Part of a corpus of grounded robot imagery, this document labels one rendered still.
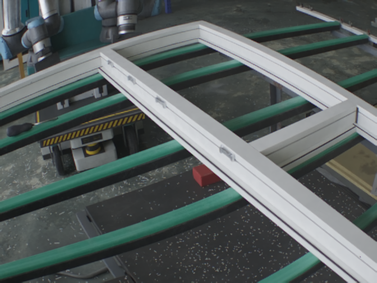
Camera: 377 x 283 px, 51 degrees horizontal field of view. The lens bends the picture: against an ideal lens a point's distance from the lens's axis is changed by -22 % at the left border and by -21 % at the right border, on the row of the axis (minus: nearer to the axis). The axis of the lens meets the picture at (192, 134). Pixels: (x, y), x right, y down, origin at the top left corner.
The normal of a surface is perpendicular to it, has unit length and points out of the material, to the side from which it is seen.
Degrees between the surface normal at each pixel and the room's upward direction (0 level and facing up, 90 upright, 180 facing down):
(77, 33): 90
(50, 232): 0
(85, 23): 90
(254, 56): 90
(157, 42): 90
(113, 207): 0
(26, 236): 0
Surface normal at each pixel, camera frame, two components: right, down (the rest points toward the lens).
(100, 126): 0.36, 0.46
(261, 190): -0.86, 0.32
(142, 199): -0.07, -0.86
